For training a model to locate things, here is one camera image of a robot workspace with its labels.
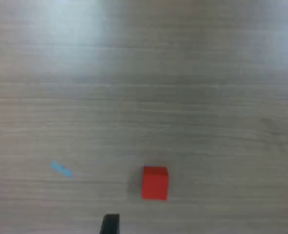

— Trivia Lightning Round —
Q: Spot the small blue tape mark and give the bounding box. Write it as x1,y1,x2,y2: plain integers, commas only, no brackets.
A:
50,160,74,179

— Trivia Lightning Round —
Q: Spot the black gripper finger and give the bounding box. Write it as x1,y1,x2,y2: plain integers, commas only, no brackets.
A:
99,214,121,234

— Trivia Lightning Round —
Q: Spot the small red cube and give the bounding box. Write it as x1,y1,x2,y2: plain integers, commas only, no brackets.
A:
141,165,169,201

